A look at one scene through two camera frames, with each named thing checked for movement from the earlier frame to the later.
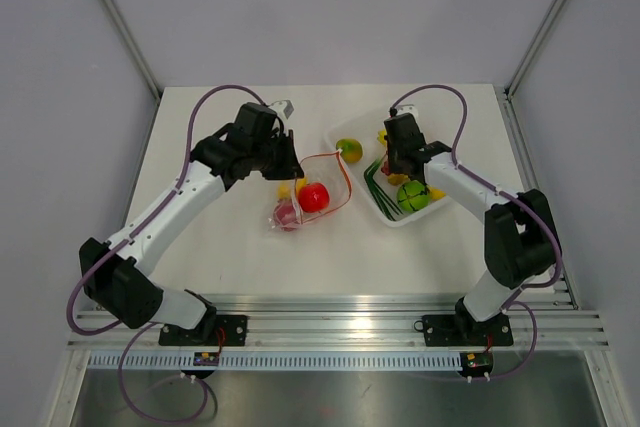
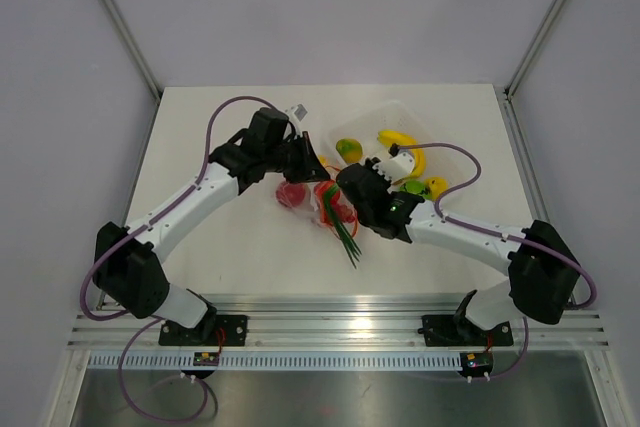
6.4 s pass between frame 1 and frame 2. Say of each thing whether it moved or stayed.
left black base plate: stayed
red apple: moved
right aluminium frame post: stayed
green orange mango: stayed
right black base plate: stayed
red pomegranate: moved
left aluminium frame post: stayed
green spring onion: moved
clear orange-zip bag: moved
